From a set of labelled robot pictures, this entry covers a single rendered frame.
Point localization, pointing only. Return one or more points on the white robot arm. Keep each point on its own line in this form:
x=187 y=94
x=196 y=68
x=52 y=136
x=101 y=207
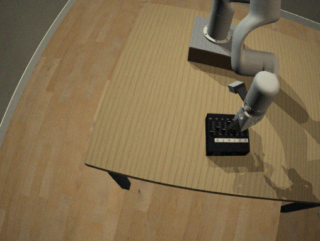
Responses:
x=263 y=66

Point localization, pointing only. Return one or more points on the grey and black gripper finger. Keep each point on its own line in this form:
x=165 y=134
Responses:
x=232 y=127

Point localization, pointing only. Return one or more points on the black lighting desk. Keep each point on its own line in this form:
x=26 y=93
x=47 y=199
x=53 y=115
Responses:
x=219 y=141

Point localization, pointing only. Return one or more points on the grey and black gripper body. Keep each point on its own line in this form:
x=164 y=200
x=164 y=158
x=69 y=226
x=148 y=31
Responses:
x=246 y=120

